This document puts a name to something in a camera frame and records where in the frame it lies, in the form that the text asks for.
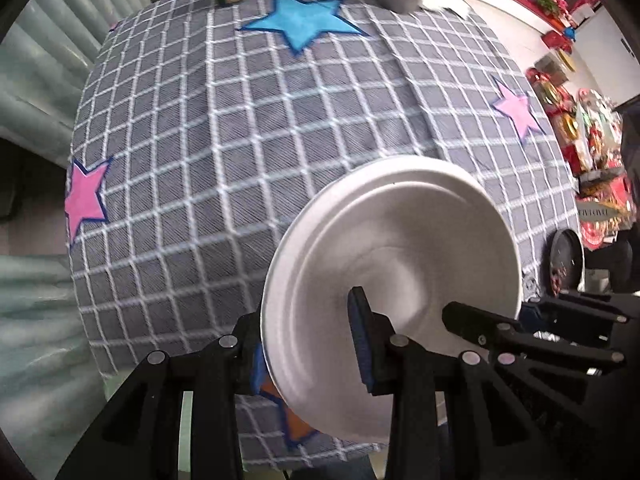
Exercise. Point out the white paper plate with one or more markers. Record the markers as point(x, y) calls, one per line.
point(400, 235)

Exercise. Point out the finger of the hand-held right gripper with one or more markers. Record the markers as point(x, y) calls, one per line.
point(531, 314)
point(500, 332)

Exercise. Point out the shiny black round dish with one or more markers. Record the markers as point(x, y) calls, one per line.
point(567, 265)

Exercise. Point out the teal curtain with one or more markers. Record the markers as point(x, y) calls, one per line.
point(45, 60)

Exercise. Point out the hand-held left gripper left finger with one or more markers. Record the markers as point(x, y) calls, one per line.
point(257, 377)

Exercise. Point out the white cabinet with red top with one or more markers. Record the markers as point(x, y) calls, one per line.
point(505, 5)

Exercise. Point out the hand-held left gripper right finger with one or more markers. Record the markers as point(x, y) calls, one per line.
point(361, 340)

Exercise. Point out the grey checked star tablecloth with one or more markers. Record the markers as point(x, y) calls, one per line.
point(200, 160)

